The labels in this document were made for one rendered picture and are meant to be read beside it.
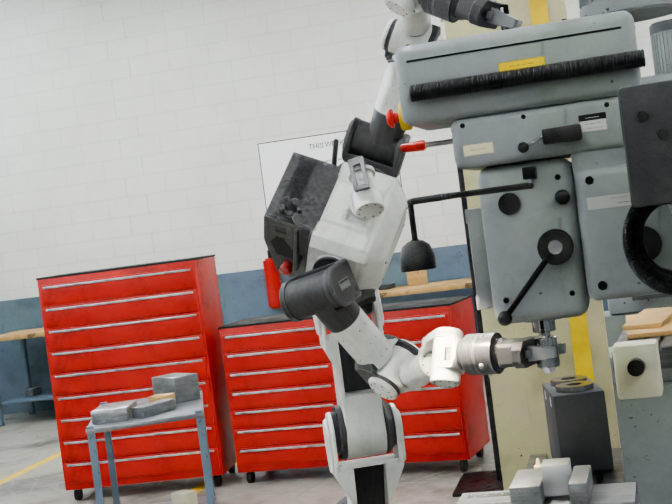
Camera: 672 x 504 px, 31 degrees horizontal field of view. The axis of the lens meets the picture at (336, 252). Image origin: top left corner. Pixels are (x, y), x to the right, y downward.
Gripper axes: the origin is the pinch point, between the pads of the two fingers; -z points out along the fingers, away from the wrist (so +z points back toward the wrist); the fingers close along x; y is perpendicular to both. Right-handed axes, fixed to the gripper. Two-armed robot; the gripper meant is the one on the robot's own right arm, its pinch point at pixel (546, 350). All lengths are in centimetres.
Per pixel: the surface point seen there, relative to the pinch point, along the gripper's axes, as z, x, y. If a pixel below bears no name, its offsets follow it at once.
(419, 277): 434, 768, 34
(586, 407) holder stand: 5.4, 32.8, 18.4
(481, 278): 10.2, -5.4, -16.5
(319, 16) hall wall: 514, 778, -229
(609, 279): -17.4, -6.8, -14.3
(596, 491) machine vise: -11.3, -11.2, 26.3
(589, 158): -16.0, -6.1, -38.0
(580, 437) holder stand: 7.3, 31.7, 25.2
